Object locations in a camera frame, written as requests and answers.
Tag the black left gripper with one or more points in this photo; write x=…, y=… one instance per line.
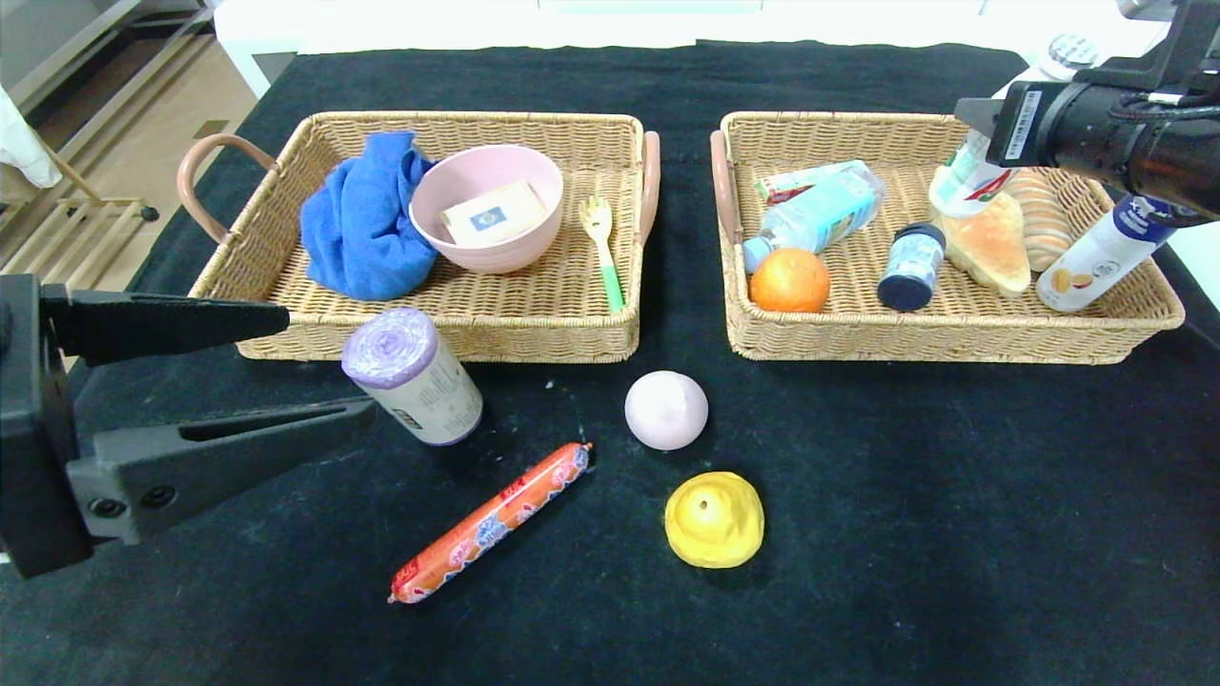
x=33, y=429

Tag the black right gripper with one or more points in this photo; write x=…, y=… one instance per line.
x=1016, y=123

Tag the white milk bottle green label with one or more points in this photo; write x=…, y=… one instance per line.
x=963, y=181

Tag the croissant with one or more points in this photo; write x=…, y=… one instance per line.
x=991, y=248

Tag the yellow lemon toy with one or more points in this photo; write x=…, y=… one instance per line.
x=715, y=524

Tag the striped long bread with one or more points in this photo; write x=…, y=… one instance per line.
x=1048, y=229

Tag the small dark blue jar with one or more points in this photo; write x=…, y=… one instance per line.
x=910, y=267

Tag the water bottle light blue label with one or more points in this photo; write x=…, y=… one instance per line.
x=820, y=217

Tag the wooden rolling rack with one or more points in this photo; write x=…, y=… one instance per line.
x=95, y=224

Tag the white bottle with blue cap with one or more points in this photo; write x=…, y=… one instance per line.
x=1096, y=262

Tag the green and red gum box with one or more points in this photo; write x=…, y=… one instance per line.
x=791, y=186

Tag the orange fruit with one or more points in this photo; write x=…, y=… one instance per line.
x=789, y=283

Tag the purple garbage bag roll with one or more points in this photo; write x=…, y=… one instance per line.
x=424, y=381

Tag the blue cloth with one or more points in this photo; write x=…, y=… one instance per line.
x=362, y=229

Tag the white hanging cloth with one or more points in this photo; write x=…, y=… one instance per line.
x=24, y=143

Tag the orange wrapped sausage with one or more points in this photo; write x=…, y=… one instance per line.
x=491, y=522

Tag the pink bowl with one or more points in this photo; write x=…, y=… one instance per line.
x=457, y=181

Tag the white card box blue logo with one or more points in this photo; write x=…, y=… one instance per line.
x=496, y=217

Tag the pale pink round bun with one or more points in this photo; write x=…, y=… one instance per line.
x=667, y=412

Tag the white table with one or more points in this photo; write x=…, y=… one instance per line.
x=429, y=24

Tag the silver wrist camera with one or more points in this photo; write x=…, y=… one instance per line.
x=1148, y=8

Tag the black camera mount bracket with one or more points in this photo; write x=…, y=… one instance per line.
x=1182, y=48

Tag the grey metal shelf frame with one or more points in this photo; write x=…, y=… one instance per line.
x=57, y=29

